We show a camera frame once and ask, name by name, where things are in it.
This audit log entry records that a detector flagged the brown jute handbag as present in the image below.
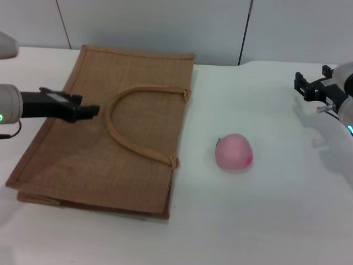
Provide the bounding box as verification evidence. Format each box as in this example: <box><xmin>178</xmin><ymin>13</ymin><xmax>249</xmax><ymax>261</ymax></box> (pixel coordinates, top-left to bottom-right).
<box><xmin>6</xmin><ymin>44</ymin><xmax>196</xmax><ymax>221</ymax></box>

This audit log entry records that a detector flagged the pink peach with green stem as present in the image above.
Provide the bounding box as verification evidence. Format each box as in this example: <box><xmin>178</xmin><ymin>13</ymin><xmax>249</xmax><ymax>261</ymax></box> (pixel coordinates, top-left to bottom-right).
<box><xmin>215</xmin><ymin>133</ymin><xmax>254</xmax><ymax>169</ymax></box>

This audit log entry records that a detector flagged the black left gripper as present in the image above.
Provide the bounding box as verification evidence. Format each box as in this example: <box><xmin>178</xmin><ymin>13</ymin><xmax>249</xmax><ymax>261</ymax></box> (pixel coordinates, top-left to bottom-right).
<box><xmin>20</xmin><ymin>87</ymin><xmax>100</xmax><ymax>123</ymax></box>

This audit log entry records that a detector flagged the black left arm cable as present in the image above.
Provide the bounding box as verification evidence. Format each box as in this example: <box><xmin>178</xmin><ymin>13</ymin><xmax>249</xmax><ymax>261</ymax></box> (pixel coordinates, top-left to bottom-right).
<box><xmin>0</xmin><ymin>120</ymin><xmax>23</xmax><ymax>139</ymax></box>

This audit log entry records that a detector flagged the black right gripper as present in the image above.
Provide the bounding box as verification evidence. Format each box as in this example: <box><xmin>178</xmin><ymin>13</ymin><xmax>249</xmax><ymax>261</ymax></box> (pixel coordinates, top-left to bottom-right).
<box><xmin>294</xmin><ymin>65</ymin><xmax>349</xmax><ymax>105</ymax></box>

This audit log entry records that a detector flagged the right arm cable with plug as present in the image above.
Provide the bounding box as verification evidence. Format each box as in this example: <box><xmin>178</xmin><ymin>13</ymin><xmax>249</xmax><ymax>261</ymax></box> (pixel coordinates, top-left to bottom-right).
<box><xmin>315</xmin><ymin>103</ymin><xmax>340</xmax><ymax>116</ymax></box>

